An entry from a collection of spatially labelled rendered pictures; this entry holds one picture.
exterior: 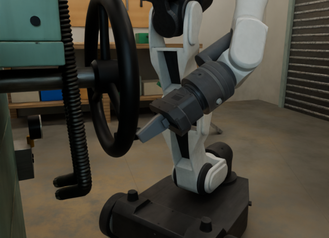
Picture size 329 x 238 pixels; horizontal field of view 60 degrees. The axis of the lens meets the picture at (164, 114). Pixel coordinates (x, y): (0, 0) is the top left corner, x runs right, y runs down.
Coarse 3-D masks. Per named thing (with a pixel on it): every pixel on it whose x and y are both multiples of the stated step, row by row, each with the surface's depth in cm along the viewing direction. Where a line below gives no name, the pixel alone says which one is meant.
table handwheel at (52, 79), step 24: (96, 0) 46; (120, 0) 41; (96, 24) 55; (120, 24) 38; (96, 48) 60; (120, 48) 38; (0, 72) 43; (24, 72) 44; (48, 72) 45; (96, 72) 47; (120, 72) 38; (96, 96) 58; (120, 96) 39; (96, 120) 59; (120, 120) 40; (120, 144) 43
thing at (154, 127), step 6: (156, 120) 54; (162, 120) 54; (150, 126) 53; (156, 126) 54; (162, 126) 55; (168, 126) 55; (144, 132) 53; (150, 132) 54; (156, 132) 54; (144, 138) 53; (150, 138) 54
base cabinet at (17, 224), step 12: (12, 144) 64; (0, 156) 42; (12, 156) 60; (0, 168) 41; (12, 168) 58; (0, 180) 39; (12, 180) 55; (0, 192) 38; (12, 192) 52; (0, 204) 37; (12, 204) 50; (0, 216) 36; (12, 216) 47; (0, 228) 35; (12, 228) 44; (24, 228) 67
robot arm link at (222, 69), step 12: (228, 36) 60; (216, 48) 59; (228, 48) 57; (204, 60) 58; (216, 60) 60; (228, 60) 56; (216, 72) 54; (228, 72) 55; (240, 72) 56; (228, 84) 55; (240, 84) 63; (228, 96) 56
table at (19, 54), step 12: (0, 48) 33; (12, 48) 34; (24, 48) 34; (36, 48) 35; (48, 48) 35; (60, 48) 36; (0, 60) 33; (12, 60) 34; (24, 60) 34; (36, 60) 35; (48, 60) 36; (60, 60) 36
